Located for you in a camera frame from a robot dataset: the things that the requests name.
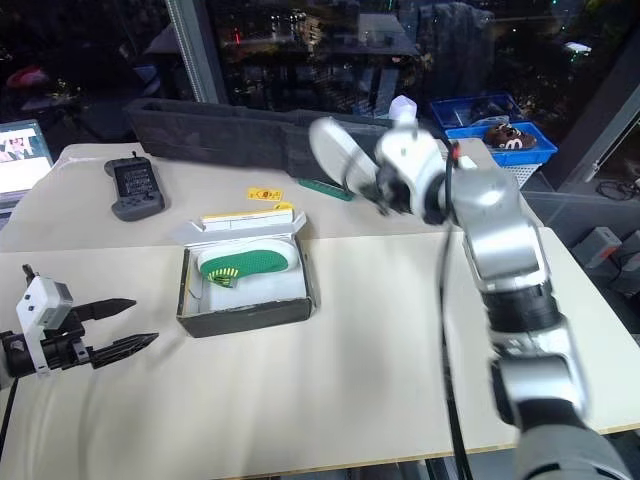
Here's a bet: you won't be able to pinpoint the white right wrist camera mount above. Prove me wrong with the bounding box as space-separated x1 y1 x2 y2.
374 115 447 214

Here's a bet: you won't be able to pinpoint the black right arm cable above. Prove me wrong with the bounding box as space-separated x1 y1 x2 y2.
435 142 474 480

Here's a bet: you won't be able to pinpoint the black cable bundle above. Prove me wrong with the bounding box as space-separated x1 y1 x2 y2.
595 175 640 202

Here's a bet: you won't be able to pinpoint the blue plastic bin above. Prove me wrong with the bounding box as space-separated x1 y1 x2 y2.
444 120 559 167
430 93 527 132

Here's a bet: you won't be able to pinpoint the white perforated basket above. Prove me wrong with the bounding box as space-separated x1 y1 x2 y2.
498 160 547 192

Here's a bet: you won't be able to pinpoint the white shoe with green sole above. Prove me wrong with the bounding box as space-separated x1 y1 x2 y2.
197 239 295 291

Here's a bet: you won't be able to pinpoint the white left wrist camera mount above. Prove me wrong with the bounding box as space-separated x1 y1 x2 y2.
14 276 76 377

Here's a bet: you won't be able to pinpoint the gray handheld controller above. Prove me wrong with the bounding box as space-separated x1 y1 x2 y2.
103 151 167 223

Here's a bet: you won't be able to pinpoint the dark gray fabric long box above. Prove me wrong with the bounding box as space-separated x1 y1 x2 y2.
122 97 401 182

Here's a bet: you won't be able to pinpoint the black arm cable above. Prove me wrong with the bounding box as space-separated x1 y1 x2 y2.
435 142 474 480
0 375 22 454

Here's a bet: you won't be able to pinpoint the gray equipment boxes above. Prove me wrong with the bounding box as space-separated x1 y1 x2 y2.
568 225 640 297

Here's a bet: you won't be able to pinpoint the green flat strip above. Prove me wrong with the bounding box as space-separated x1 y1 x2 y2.
298 176 355 202

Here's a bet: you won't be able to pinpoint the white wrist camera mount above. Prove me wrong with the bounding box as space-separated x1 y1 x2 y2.
14 276 76 377
374 115 447 214

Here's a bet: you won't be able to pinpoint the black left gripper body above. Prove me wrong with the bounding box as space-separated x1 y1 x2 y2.
38 319 95 375

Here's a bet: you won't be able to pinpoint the open laptop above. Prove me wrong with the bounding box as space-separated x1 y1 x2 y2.
0 118 56 232

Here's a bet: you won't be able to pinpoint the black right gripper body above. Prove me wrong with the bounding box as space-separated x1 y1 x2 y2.
373 163 417 216

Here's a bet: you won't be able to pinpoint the yellow warning label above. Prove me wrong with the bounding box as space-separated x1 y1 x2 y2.
247 186 286 202

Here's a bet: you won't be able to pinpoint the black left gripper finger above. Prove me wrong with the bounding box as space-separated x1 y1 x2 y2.
73 298 138 322
91 332 160 371

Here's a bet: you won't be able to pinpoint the brown plush toy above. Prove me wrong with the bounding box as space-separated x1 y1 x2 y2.
486 123 540 152

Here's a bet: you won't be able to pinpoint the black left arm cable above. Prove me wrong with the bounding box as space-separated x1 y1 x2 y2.
0 375 22 454

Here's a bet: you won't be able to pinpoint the black cardboard shoebox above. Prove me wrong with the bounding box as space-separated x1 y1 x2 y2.
171 203 320 340

